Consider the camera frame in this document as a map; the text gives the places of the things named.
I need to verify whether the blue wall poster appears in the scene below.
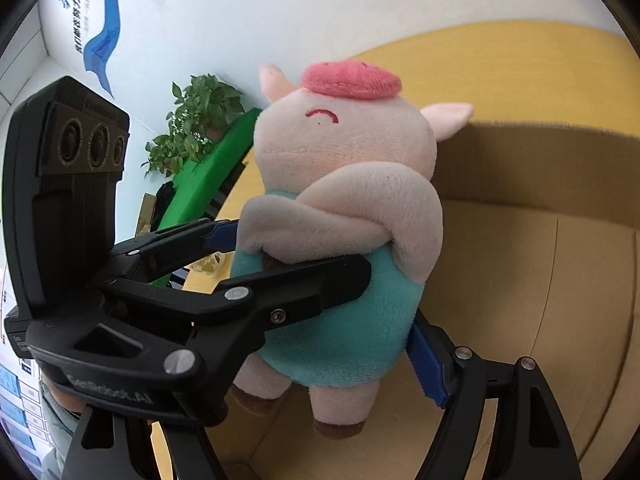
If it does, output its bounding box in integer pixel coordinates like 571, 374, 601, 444
0, 362, 46, 461

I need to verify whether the white paper cup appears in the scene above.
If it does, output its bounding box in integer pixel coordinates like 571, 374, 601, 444
192, 255, 224, 279

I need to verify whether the person's left hand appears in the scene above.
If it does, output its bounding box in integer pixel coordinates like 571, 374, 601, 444
39, 379, 85, 411

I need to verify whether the small potted green plant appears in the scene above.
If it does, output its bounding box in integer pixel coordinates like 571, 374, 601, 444
144, 130, 201, 177

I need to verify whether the green cloth covered table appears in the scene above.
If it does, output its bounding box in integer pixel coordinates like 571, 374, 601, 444
152, 107, 261, 286

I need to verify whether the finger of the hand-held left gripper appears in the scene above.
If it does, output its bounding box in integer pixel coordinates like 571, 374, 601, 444
102, 255, 373, 333
112, 218, 242, 283

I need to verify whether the blue wave wall decal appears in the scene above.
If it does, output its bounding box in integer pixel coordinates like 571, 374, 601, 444
82, 0, 125, 100

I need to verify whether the large cardboard box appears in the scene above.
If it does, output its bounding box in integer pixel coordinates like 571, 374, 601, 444
202, 120, 640, 480

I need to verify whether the small brown carton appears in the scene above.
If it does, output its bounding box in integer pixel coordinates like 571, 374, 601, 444
137, 192, 159, 234

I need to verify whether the person's left forearm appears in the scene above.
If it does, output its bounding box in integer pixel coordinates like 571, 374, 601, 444
41, 397, 81, 480

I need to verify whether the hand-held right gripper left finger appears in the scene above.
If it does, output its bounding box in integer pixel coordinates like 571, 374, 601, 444
62, 405, 224, 480

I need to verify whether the large potted green plant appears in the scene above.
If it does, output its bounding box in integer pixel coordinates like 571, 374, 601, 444
169, 74, 247, 138

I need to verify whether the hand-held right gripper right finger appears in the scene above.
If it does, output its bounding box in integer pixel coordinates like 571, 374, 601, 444
406, 310, 583, 480

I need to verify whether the pink pig plush toy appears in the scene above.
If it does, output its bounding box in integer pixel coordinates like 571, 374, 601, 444
231, 60, 475, 436

